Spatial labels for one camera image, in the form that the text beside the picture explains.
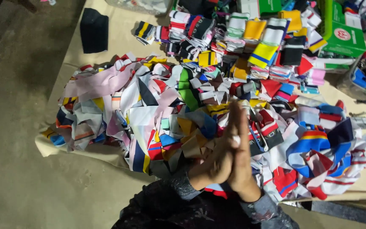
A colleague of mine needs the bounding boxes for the black folded cloth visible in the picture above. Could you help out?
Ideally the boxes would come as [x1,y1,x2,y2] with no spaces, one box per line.
[80,8,109,54]

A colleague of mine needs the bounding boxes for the large green carton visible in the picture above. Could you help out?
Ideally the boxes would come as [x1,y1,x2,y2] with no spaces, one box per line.
[317,0,366,58]

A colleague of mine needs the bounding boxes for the person's dark patterned clothing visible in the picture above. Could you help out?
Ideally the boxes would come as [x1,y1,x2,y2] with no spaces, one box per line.
[111,177,300,229]

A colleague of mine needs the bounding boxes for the white and green flat box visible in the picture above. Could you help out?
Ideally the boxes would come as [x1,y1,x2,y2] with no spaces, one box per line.
[313,57,356,74]

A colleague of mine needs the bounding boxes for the blue handled scissors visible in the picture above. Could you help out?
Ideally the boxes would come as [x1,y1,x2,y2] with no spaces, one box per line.
[248,122,270,153]

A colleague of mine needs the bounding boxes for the stacks of folded striped collars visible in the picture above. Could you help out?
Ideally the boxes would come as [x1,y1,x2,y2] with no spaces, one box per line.
[134,9,329,95]

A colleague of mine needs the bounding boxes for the beige paper sheet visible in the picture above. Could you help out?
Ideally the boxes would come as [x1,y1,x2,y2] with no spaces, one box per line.
[35,0,366,204]

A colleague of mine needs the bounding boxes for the grey paper tag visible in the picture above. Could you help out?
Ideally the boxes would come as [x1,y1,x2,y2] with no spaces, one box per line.
[351,116,366,130]

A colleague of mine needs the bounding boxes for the heap of colourful fabric strips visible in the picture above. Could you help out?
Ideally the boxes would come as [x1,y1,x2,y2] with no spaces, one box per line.
[41,52,366,201]

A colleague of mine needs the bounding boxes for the person's left hand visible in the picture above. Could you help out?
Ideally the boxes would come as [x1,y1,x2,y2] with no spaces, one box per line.
[188,101,240,191]

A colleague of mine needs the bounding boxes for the person's right hand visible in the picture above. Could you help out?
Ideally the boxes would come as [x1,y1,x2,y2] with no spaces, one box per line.
[227,101,262,203]

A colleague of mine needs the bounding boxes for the dark grey mat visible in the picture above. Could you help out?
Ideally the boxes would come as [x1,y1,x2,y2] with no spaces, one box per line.
[300,200,366,228]

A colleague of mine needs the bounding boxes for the small green box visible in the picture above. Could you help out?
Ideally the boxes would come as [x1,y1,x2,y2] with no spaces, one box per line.
[259,0,282,15]

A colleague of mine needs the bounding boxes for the clear plastic bag of cloth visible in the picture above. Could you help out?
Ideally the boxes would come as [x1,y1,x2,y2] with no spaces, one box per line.
[104,0,175,17]

